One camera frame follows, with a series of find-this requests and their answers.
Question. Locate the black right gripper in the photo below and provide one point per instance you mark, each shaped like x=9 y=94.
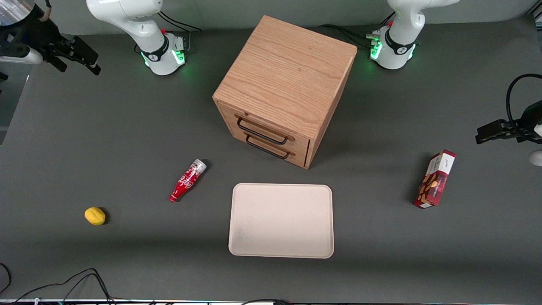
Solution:
x=34 y=34

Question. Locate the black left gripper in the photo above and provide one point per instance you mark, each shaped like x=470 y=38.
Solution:
x=528 y=119

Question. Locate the red coke bottle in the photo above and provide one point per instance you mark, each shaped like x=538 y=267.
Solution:
x=187 y=180

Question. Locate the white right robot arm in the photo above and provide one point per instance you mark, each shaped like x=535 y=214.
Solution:
x=139 y=25

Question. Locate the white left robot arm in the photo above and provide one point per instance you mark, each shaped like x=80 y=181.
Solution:
x=400 y=38

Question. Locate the beige rectangular tray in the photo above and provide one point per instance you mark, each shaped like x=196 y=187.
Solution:
x=281 y=220

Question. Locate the red cookie box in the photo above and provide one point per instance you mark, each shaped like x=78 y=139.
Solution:
x=435 y=180

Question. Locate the yellow lemon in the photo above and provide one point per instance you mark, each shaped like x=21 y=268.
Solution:
x=95 y=216

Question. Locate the wooden two-drawer cabinet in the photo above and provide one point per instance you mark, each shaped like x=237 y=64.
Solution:
x=288 y=80

